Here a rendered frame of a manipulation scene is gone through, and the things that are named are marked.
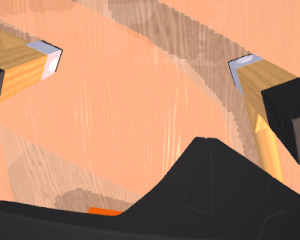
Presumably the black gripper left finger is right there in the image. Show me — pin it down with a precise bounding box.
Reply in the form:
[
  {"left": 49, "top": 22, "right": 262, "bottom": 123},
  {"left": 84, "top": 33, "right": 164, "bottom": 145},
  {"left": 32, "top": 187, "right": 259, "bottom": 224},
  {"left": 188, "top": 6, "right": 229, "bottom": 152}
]
[{"left": 0, "top": 136, "right": 241, "bottom": 240}]

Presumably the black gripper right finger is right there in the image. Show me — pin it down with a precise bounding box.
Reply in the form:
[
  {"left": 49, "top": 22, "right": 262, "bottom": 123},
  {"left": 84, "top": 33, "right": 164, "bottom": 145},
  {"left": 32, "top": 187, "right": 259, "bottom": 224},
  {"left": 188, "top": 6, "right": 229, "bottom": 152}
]
[{"left": 206, "top": 137, "right": 300, "bottom": 240}]

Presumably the long-handled scraper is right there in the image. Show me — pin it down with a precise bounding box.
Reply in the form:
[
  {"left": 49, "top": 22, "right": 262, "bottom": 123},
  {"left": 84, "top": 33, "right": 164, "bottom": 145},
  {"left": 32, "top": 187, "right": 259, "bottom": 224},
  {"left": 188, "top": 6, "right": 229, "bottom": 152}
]
[{"left": 227, "top": 53, "right": 300, "bottom": 184}]

